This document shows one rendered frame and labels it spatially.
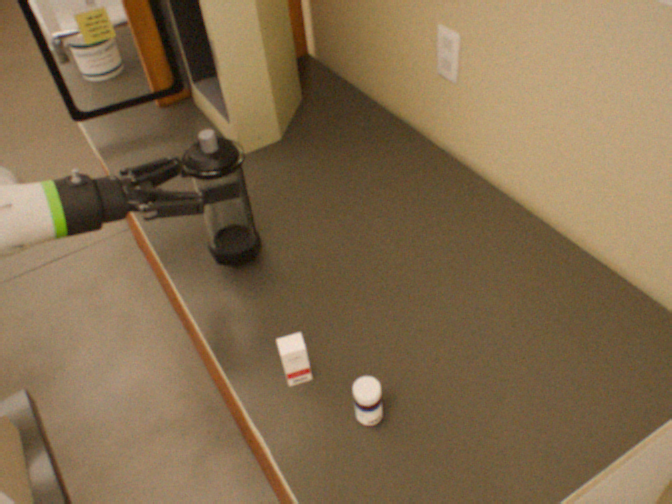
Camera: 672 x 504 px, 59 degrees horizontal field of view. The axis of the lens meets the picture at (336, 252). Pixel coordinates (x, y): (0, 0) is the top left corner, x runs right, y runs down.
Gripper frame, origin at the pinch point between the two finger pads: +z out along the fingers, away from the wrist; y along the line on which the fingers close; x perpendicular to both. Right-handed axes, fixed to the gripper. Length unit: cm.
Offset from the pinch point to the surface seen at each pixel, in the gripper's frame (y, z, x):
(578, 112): -28, 57, -17
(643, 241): -47, 61, -1
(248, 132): 33.6, 22.6, 10.6
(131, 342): 82, -1, 119
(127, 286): 113, 7, 117
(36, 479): -24, -39, 31
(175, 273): 4.7, -6.7, 23.4
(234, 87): 33.6, 18.8, -1.3
